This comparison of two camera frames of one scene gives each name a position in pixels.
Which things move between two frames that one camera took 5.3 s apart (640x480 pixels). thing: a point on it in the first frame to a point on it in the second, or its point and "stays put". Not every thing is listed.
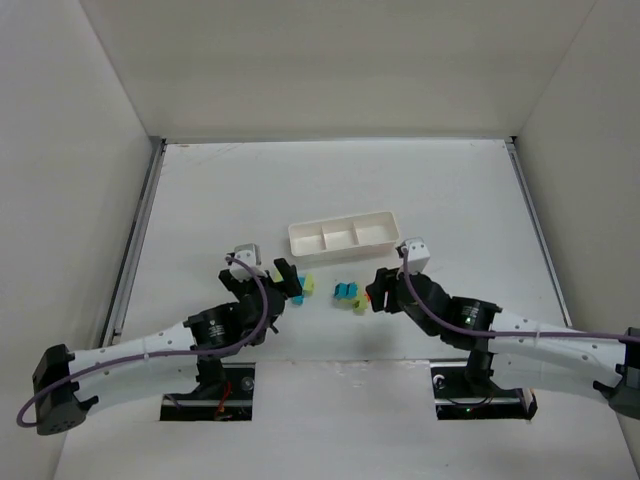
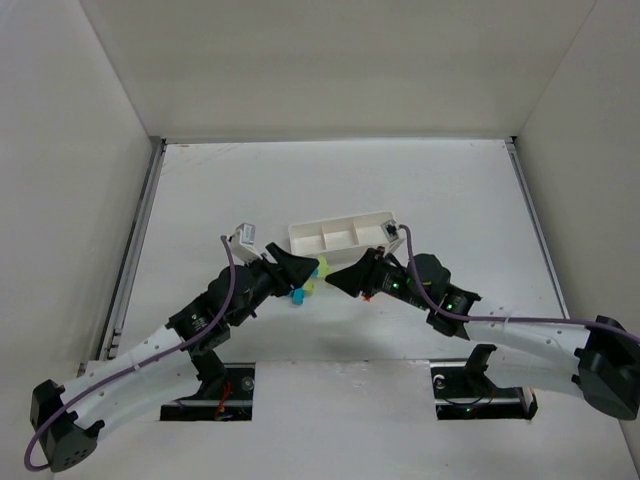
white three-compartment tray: [344, 236] stays put
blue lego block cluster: [300, 299] stays put
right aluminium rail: [511, 144] stays put
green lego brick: [359, 306] to [324, 268]
